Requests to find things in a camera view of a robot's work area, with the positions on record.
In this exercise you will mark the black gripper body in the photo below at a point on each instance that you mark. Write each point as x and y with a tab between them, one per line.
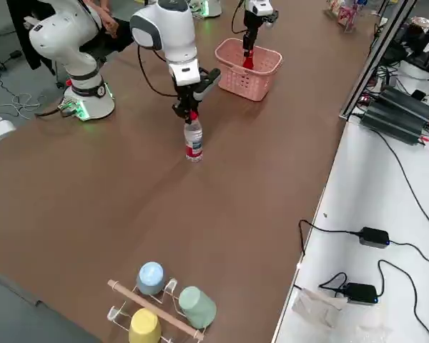
254	23
186	93

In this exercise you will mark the clear water bottle red label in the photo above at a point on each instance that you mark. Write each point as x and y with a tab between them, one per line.
193	141

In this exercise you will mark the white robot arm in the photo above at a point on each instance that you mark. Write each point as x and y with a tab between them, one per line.
259	5
57	35

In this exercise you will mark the pink plastic basket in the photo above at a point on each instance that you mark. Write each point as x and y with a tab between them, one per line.
248	80

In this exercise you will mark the clear acrylic display shelf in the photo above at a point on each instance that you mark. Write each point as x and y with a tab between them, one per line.
343	21

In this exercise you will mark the person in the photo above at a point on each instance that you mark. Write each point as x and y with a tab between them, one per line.
118	35

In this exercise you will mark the pink white snack packet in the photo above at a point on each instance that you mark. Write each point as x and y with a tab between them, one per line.
347	16

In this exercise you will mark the black cloth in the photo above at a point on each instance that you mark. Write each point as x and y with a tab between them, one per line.
32	46

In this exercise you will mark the black power supply unit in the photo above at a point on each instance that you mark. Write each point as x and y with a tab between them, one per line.
414	105
393	125

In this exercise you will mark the blue cup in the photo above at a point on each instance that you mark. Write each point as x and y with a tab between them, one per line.
150	278

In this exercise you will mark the black monitor stand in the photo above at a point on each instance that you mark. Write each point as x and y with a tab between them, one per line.
427	46

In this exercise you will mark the green cup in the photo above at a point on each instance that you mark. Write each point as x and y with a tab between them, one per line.
197	307

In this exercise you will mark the clear acrylic cup rack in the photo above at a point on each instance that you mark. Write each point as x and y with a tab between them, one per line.
153	309

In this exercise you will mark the yellow cup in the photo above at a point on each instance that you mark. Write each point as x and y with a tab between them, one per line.
144	327

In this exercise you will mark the black power adapter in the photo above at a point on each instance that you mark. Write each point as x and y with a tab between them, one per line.
359	293
374	237

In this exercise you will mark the clear plastic bag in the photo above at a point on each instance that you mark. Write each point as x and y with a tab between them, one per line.
320	307

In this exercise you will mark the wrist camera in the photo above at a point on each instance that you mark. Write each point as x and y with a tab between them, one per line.
271	18
207	84

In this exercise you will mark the aluminium frame post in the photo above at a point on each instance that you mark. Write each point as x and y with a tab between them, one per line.
372	60

